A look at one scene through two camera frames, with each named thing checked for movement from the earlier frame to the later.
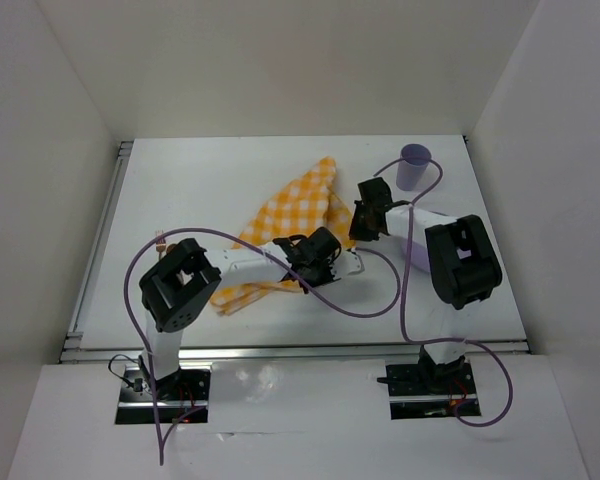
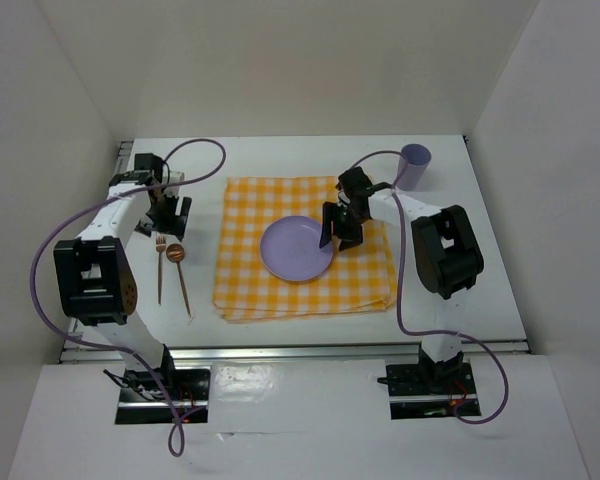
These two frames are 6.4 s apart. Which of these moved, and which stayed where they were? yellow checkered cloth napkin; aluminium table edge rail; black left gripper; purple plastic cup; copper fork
Moved: yellow checkered cloth napkin; black left gripper
Stayed: purple plastic cup; copper fork; aluminium table edge rail
